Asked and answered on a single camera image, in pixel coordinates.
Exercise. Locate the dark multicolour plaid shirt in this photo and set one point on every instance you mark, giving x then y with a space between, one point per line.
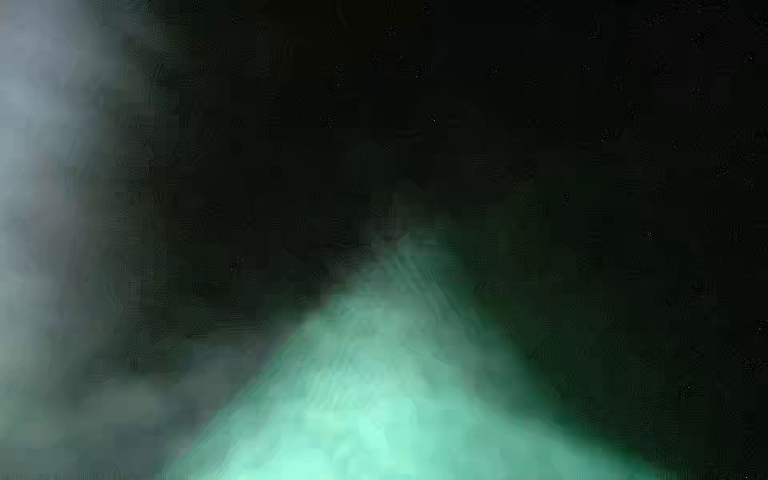
590 178

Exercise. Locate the green plastic mesh basket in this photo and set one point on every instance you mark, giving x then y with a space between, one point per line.
399 378

